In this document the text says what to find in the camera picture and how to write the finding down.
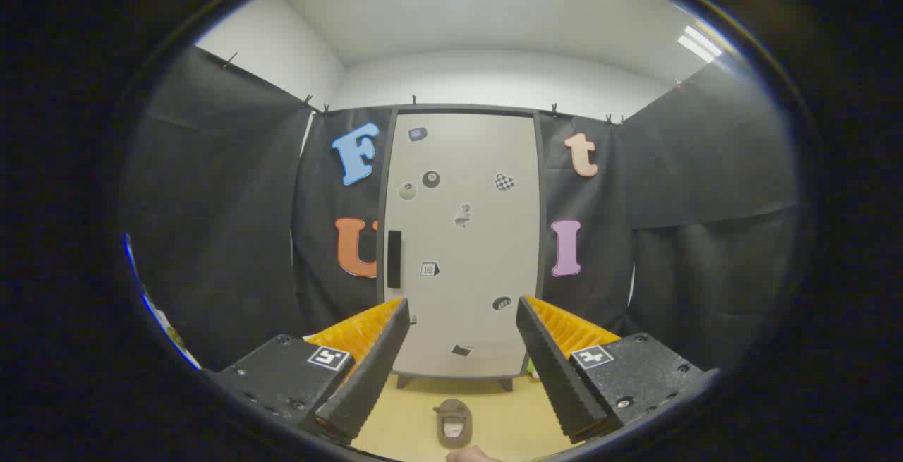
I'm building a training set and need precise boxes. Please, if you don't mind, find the row of black cloth clips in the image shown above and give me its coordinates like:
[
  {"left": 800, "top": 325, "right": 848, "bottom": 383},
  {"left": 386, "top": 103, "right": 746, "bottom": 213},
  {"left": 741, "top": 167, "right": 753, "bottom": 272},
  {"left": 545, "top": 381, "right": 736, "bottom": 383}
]
[{"left": 222, "top": 53, "right": 682, "bottom": 128}]

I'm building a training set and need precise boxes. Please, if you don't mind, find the white tray with small items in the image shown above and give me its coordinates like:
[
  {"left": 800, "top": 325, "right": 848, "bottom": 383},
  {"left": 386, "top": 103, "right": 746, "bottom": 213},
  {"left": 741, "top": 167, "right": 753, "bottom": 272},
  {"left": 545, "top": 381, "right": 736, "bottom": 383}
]
[{"left": 140, "top": 286, "right": 203, "bottom": 371}]

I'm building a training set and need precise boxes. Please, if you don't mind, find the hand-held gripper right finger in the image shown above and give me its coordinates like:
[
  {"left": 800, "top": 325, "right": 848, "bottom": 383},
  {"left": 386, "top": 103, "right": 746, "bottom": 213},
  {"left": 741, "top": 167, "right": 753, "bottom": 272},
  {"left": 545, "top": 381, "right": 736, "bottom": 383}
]
[{"left": 516, "top": 296, "right": 720, "bottom": 445}]

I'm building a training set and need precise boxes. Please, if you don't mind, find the grey shoe cabinet door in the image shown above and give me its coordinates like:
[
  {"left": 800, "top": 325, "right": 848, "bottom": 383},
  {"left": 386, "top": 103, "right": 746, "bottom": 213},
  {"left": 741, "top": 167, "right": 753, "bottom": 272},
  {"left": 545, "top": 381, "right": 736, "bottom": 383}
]
[{"left": 384, "top": 112, "right": 541, "bottom": 379}]

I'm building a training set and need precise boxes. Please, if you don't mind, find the black backdrop cloth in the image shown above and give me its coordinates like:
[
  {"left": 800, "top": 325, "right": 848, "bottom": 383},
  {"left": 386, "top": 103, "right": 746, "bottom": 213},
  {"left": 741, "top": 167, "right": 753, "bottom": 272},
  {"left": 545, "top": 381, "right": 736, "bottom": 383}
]
[{"left": 123, "top": 44, "right": 801, "bottom": 378}]

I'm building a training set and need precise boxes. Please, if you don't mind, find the small ceiling light panel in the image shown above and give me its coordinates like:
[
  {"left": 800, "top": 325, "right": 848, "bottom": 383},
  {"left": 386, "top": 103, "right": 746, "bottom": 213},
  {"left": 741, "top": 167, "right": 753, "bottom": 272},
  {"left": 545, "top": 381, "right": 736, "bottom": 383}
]
[{"left": 677, "top": 25, "right": 723, "bottom": 64}]

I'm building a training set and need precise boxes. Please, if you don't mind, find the grey shoe cabinet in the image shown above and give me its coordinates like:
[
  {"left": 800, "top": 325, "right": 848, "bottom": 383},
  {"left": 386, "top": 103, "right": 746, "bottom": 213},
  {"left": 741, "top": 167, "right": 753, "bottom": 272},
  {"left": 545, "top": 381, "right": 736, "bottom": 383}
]
[{"left": 376, "top": 104, "right": 547, "bottom": 392}]

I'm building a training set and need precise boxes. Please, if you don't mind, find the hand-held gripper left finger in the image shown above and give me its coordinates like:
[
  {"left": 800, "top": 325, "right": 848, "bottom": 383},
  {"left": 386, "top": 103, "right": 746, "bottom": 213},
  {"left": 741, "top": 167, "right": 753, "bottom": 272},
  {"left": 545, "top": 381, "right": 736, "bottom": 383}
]
[{"left": 205, "top": 298, "right": 411, "bottom": 446}]

